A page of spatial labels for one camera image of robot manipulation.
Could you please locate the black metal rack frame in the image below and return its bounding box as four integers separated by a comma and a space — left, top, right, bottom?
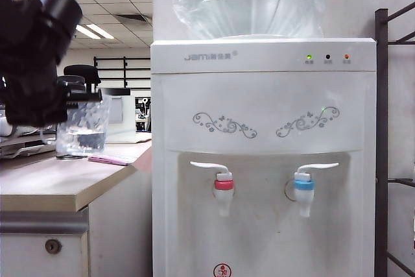
93, 56, 152, 90

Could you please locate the blue-ringed white cold tap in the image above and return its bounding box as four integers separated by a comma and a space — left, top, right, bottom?
293, 162, 340, 219

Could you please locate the white grey desktop device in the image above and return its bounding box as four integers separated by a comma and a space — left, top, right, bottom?
0, 123, 20, 138

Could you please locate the white water dispenser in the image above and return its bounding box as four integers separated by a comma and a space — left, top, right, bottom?
150, 38, 377, 277

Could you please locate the fluorescent ceiling light panel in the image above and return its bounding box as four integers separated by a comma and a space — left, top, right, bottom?
75, 24, 115, 41

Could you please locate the red-ringed white hot tap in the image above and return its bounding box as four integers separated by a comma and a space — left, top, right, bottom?
189, 160, 235, 218

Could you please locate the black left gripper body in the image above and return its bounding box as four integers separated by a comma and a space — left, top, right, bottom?
5, 75, 69, 128

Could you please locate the white desk partition panel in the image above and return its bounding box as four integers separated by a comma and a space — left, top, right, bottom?
103, 96, 136, 145

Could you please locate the dark brown metal shelf rack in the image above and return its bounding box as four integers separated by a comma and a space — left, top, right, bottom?
373, 1, 415, 277

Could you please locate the pink paper booklet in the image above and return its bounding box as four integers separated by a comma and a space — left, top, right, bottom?
88, 156, 137, 167

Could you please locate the dark grey water bottle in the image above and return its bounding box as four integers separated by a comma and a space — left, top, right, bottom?
57, 75, 88, 96

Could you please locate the clear plastic water bag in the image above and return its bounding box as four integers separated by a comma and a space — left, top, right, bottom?
163, 0, 327, 41

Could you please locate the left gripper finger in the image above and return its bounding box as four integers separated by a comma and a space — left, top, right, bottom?
66, 90, 103, 106

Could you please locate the clear textured plastic mug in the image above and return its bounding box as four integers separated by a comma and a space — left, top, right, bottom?
55, 95, 111, 160

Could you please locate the ceiling air vent grille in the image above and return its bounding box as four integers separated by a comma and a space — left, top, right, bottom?
115, 14, 152, 27

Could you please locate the black office chair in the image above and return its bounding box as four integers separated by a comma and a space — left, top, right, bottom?
64, 65, 102, 87

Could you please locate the grey paper tray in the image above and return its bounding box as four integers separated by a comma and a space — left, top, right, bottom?
0, 134, 58, 160

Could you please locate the white desk cabinet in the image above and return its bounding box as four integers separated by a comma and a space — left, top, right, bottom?
0, 173, 153, 277

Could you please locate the round metal cabinet lock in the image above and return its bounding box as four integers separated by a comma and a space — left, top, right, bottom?
45, 239, 62, 255

